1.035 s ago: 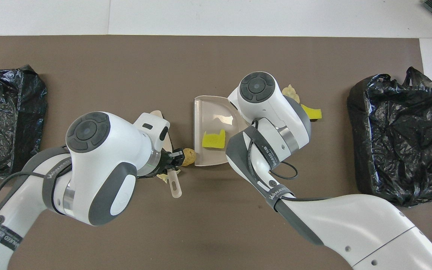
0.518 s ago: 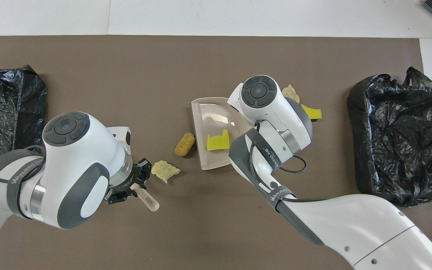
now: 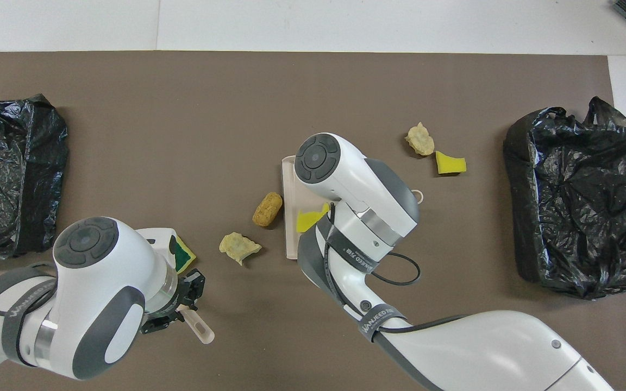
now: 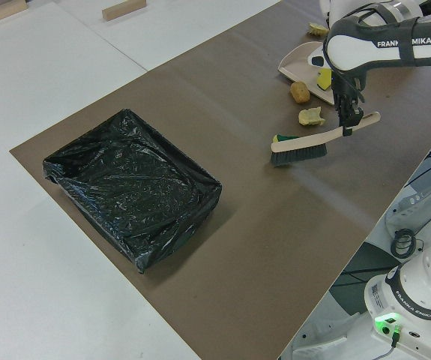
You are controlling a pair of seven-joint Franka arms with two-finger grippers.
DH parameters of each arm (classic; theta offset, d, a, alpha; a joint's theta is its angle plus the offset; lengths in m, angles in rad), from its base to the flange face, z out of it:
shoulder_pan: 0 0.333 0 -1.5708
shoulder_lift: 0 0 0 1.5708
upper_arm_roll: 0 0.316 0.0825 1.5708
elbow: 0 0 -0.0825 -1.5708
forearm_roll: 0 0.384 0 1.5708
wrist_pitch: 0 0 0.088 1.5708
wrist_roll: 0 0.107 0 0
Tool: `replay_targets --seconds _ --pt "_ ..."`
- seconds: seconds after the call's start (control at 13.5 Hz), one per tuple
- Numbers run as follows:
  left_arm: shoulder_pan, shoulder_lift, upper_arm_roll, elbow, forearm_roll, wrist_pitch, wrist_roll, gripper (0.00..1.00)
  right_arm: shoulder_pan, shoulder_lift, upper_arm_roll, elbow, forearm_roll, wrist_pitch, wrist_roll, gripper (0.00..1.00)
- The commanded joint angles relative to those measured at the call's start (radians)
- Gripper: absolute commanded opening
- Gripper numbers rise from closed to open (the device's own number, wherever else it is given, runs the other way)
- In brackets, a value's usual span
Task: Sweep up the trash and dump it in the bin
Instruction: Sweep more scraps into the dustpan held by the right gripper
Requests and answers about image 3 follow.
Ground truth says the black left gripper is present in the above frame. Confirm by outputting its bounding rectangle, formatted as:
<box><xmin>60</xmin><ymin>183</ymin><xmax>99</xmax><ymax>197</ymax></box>
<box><xmin>140</xmin><ymin>269</ymin><xmax>206</xmax><ymax>335</ymax></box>

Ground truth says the yellow sponge with green pad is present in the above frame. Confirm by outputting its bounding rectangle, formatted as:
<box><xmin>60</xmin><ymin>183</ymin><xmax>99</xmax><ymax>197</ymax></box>
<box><xmin>174</xmin><ymin>234</ymin><xmax>197</xmax><ymax>275</ymax></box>

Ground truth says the pale yellow foam chunk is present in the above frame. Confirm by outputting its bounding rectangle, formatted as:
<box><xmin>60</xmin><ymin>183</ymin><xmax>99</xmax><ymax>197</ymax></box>
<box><xmin>405</xmin><ymin>122</ymin><xmax>435</xmax><ymax>157</ymax></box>
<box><xmin>218</xmin><ymin>232</ymin><xmax>262</xmax><ymax>266</ymax></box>

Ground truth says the beige plastic dustpan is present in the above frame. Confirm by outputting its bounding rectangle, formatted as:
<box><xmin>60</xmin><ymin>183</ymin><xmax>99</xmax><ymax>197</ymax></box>
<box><xmin>281</xmin><ymin>155</ymin><xmax>425</xmax><ymax>261</ymax></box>

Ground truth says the notched yellow sponge piece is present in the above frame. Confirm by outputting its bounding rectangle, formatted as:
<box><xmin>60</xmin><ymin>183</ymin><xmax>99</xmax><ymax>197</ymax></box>
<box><xmin>296</xmin><ymin>202</ymin><xmax>331</xmax><ymax>234</ymax></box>

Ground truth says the yellow sponge wedge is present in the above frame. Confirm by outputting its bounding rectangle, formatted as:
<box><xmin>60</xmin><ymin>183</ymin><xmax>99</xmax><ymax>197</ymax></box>
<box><xmin>435</xmin><ymin>150</ymin><xmax>467</xmax><ymax>175</ymax></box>

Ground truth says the black bag-lined bin, crumpled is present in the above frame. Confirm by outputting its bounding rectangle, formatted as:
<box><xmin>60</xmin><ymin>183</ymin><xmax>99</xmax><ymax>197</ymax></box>
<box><xmin>503</xmin><ymin>96</ymin><xmax>626</xmax><ymax>300</ymax></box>

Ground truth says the brown paper table mat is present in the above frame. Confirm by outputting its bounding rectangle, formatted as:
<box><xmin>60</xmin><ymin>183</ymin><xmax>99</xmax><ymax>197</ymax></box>
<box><xmin>0</xmin><ymin>52</ymin><xmax>626</xmax><ymax>391</ymax></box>

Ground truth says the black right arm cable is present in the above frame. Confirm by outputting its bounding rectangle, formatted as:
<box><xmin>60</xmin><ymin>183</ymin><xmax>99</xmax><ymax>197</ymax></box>
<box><xmin>321</xmin><ymin>202</ymin><xmax>455</xmax><ymax>332</ymax></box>

